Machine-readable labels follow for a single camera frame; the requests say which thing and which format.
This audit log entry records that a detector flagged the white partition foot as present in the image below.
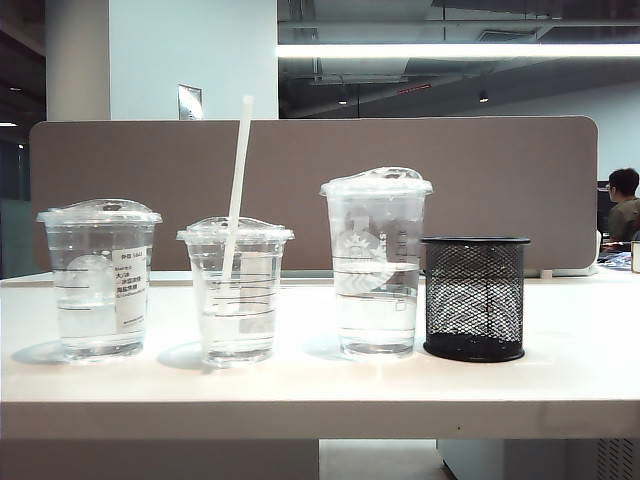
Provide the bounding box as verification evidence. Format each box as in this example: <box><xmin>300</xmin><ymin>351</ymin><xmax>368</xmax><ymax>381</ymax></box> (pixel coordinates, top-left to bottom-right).
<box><xmin>530</xmin><ymin>262</ymin><xmax>601</xmax><ymax>279</ymax></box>

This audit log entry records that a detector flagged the long ceiling light strip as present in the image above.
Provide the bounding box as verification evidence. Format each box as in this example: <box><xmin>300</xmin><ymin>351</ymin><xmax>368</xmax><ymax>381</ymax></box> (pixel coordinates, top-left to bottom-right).
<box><xmin>276</xmin><ymin>43</ymin><xmax>640</xmax><ymax>60</ymax></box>

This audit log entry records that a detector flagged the white drinking straw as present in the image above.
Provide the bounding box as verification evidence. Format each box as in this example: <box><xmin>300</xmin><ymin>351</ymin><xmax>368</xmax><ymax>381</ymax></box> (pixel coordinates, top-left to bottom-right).
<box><xmin>202</xmin><ymin>94</ymin><xmax>255</xmax><ymax>374</ymax></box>

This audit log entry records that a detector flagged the black mesh pen holder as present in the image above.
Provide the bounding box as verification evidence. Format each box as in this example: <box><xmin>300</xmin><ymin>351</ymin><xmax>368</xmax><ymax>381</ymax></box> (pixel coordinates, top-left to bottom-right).
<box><xmin>420</xmin><ymin>236</ymin><xmax>532</xmax><ymax>362</ymax></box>

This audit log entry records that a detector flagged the tall clear plastic cup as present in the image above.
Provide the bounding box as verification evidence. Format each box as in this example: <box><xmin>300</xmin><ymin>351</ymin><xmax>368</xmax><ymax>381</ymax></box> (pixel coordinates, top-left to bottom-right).
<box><xmin>319</xmin><ymin>167</ymin><xmax>435</xmax><ymax>361</ymax></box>

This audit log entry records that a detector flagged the seated background person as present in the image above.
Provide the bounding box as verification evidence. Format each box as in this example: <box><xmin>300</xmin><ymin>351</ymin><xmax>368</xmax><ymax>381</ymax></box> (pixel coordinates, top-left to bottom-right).
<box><xmin>603</xmin><ymin>167</ymin><xmax>640</xmax><ymax>244</ymax></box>

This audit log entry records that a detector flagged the small clear plastic cup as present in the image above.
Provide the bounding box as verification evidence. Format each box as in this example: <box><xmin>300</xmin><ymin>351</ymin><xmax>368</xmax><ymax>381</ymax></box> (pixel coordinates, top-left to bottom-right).
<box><xmin>175</xmin><ymin>215</ymin><xmax>296</xmax><ymax>371</ymax></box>

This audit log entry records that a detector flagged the brown desk partition panel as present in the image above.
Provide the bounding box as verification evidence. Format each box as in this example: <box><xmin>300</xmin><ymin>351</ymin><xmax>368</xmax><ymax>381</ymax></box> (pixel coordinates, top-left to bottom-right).
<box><xmin>28</xmin><ymin>116</ymin><xmax>600</xmax><ymax>274</ymax></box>

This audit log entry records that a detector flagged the medium clear cup white label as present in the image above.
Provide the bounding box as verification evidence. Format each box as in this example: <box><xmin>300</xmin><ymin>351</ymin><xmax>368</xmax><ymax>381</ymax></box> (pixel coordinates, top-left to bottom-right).
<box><xmin>35</xmin><ymin>198</ymin><xmax>164</xmax><ymax>365</ymax></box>

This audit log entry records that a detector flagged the silver wall sign plate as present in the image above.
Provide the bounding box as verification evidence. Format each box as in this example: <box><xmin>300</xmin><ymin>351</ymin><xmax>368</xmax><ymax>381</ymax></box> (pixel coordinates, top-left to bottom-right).
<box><xmin>177</xmin><ymin>83</ymin><xmax>204</xmax><ymax>122</ymax></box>

